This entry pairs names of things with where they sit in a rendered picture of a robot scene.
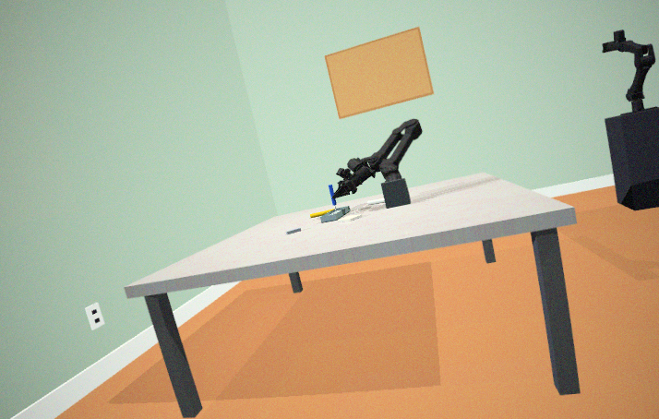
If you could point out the white keyboard with letter keys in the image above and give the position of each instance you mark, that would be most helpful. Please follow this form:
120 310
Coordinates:
335 214

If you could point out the yellow cylinder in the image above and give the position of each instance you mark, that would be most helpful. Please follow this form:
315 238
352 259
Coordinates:
319 213

